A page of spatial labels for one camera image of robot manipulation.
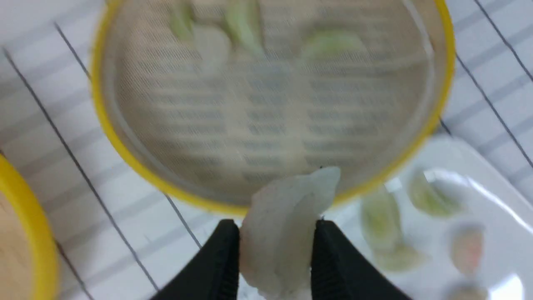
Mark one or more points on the white mesh steamer liner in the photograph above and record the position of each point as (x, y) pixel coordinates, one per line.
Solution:
(270, 116)

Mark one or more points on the white square plate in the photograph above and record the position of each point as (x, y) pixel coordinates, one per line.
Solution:
(489, 202)

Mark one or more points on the green dumpling on plate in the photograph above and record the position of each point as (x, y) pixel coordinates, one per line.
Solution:
(380, 220)
(403, 258)
(429, 200)

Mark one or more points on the pink dumpling on plate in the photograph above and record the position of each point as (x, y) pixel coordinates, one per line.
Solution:
(467, 249)

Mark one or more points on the pale white steamed dumpling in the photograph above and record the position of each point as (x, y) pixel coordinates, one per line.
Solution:
(277, 233)

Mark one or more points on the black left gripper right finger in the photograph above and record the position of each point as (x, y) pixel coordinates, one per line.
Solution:
(340, 272)

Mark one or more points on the bamboo steamer basket yellow rim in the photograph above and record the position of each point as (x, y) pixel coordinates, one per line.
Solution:
(104, 125)

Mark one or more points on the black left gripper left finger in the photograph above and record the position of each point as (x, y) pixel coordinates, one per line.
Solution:
(213, 273)

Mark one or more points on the bamboo steamer lid yellow rim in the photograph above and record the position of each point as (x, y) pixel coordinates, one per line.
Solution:
(46, 279)

